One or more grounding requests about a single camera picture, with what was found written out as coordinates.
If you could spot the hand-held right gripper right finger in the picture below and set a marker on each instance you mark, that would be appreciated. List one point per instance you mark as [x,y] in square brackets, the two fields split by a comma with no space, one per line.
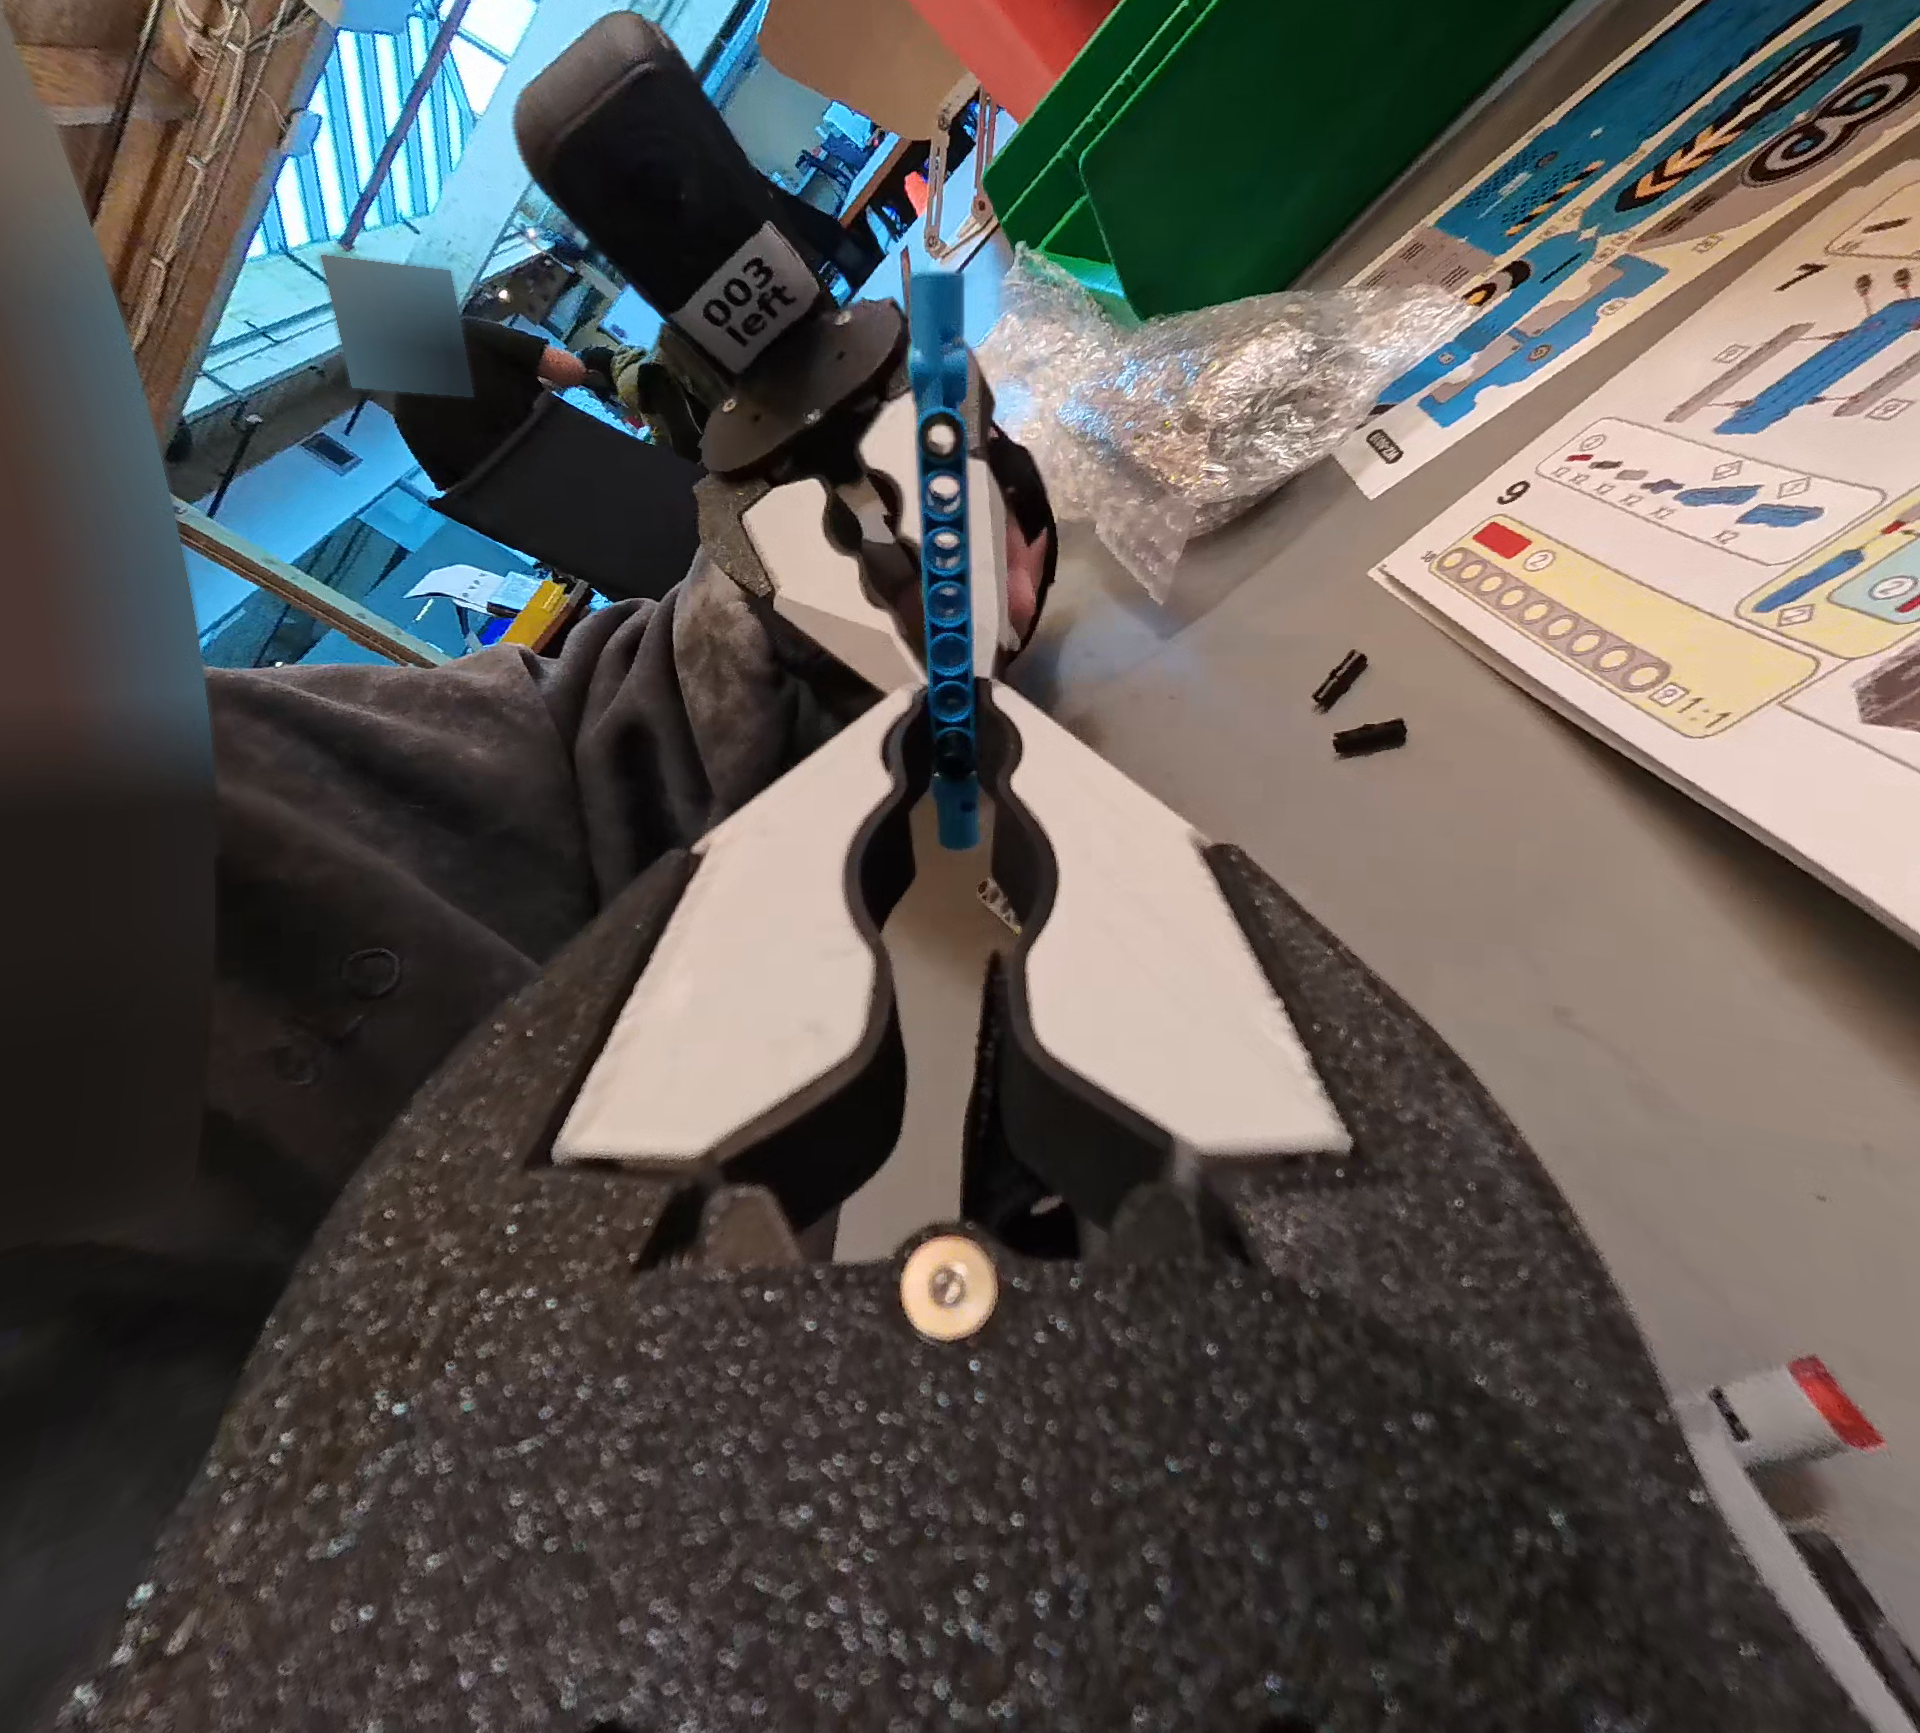
[1185,999]

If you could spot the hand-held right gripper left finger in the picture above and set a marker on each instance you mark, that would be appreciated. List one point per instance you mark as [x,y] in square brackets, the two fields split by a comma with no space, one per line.
[734,999]

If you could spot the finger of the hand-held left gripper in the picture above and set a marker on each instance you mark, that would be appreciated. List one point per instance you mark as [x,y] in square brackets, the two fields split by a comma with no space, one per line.
[824,593]
[885,518]

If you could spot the blue perforated building beam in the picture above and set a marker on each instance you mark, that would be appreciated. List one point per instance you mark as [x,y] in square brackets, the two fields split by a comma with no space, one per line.
[939,339]

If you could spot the person's left forearm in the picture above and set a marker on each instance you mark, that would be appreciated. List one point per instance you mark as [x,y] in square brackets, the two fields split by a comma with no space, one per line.
[525,773]

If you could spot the grey desk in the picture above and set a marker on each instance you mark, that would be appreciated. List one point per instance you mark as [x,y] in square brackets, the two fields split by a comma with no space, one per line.
[1424,1014]

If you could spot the person's left hand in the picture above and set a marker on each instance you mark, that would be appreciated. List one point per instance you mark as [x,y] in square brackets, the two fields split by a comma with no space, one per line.
[1023,593]

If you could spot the olive jacket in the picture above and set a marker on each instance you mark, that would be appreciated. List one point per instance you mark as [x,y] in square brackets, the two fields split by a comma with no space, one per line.
[645,390]

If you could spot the wooden laptop stand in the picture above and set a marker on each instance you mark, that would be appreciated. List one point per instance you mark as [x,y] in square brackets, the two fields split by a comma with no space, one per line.
[840,9]

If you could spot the black mesh office chair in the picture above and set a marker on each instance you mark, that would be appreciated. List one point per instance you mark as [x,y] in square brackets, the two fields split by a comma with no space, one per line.
[570,503]

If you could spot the yellow plastic bin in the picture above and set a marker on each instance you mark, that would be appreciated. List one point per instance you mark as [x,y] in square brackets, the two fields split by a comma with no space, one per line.
[528,614]

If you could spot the black connector pin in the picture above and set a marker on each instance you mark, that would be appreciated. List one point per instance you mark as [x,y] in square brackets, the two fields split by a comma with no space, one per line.
[1370,736]
[1340,681]

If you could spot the clear bubble wrap bag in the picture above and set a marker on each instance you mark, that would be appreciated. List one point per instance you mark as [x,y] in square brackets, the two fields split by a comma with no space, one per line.
[1200,413]

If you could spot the person's dark jacket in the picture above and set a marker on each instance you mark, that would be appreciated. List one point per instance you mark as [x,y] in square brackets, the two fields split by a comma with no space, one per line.
[345,1043]

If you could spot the green plastic bin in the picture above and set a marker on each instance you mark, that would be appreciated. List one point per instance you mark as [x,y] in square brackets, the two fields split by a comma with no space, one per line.
[1321,38]

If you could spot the open instruction booklet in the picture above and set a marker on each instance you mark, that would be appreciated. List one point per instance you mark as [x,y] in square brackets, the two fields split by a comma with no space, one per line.
[1725,532]

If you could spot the grey black motor block assembly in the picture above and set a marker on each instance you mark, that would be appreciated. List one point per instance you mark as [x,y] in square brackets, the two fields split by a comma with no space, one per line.
[1785,1412]

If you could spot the blue sticker sheet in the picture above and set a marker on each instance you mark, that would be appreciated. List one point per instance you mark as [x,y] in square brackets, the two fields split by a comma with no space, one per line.
[1651,159]

